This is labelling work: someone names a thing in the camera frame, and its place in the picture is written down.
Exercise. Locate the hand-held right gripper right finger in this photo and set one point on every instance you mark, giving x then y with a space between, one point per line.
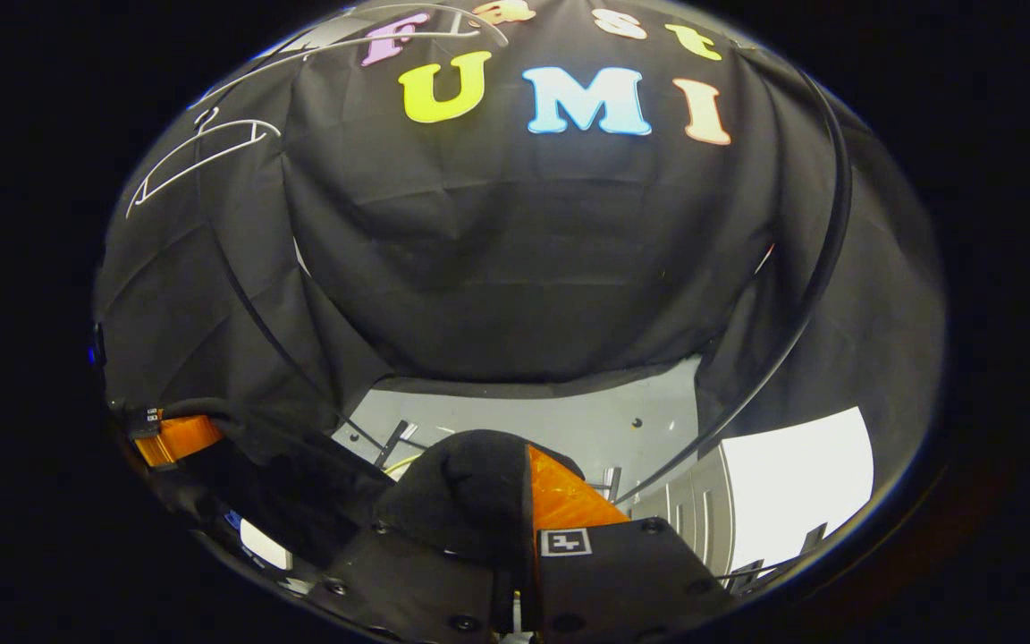
622 581

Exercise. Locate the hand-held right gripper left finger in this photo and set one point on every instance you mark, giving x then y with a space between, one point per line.
417 590

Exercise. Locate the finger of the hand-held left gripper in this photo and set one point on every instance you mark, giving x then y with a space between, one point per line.
180 438

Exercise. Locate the laundry hamper with yellow rim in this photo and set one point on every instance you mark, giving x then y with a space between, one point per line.
403 461

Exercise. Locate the black knit garment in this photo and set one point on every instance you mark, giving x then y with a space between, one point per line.
300 492

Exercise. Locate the white clothes hanger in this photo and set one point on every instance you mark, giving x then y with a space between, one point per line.
253 131
345 41

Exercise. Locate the black clothes rack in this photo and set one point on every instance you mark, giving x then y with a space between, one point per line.
839 206

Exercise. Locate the white cabinet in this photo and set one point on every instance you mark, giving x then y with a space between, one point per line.
792 483

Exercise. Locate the black backdrop cloth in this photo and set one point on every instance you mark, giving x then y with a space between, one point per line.
524 250

